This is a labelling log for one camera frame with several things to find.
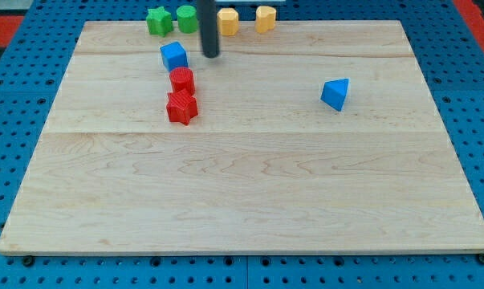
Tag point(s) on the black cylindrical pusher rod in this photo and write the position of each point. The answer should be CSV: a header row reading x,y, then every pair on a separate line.
x,y
207,21

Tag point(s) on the green star block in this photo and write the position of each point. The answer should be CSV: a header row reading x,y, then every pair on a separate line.
x,y
159,21

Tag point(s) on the yellow heart block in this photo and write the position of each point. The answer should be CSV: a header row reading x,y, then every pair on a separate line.
x,y
265,19

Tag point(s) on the blue cube block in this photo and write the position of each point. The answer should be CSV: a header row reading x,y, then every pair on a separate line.
x,y
173,56

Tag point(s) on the yellow hexagon block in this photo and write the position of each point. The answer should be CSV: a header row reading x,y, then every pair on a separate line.
x,y
228,21

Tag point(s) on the blue triangle block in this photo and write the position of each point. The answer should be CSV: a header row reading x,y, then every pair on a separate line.
x,y
334,93

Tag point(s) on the red star block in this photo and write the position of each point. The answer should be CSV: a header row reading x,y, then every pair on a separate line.
x,y
181,107

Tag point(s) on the red cylinder block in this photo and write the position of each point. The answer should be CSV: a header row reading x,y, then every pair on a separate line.
x,y
182,78

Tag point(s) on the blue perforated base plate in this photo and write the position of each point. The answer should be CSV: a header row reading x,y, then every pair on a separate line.
x,y
33,65

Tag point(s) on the green cylinder block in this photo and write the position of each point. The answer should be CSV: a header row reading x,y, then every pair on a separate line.
x,y
187,19

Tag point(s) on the light wooden board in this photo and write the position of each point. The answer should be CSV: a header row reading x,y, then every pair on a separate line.
x,y
265,168

